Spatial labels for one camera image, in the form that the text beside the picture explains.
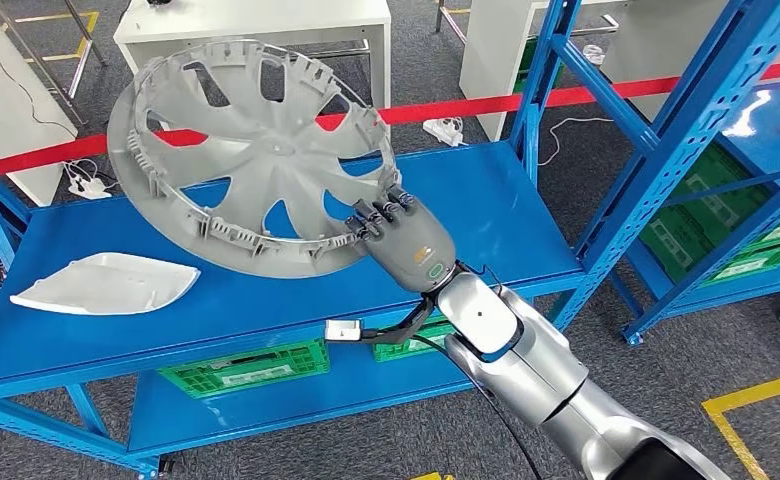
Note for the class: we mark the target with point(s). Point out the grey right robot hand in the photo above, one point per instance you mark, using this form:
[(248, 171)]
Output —
[(410, 245)]

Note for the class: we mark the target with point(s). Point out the grey plastic wheel hubcap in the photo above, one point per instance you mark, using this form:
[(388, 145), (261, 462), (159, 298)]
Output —
[(264, 142)]

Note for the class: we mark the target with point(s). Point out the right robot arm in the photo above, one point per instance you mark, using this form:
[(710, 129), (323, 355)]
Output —
[(529, 371)]

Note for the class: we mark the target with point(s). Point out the blue metal shelf rack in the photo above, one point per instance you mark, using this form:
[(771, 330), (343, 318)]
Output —
[(761, 126), (496, 199)]

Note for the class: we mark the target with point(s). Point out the white plastic shell part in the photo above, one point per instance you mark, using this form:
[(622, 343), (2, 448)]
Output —
[(105, 285)]

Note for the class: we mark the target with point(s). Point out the white power strip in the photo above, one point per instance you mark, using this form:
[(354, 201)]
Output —
[(88, 189), (443, 131)]

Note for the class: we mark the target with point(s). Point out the red barrier belt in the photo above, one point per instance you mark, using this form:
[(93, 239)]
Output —
[(463, 109)]

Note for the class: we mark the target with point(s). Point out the white desk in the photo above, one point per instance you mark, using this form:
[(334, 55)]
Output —
[(264, 16), (492, 66), (6, 112)]

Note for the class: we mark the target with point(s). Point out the yellow floor tape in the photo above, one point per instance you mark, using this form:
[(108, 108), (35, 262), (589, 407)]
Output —
[(49, 58), (754, 396), (430, 476)]

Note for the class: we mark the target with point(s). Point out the clear plastic bag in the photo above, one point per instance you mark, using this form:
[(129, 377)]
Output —
[(594, 54)]

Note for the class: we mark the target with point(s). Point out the black headphones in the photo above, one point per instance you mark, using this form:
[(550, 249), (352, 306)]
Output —
[(158, 2)]

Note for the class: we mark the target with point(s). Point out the black camera bracket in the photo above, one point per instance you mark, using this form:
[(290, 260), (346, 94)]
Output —
[(403, 328)]

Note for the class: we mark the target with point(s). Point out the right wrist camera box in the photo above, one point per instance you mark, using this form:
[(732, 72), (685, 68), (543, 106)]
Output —
[(342, 330)]

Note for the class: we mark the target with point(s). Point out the metal tube frame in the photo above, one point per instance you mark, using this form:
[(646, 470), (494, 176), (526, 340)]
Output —
[(47, 79)]

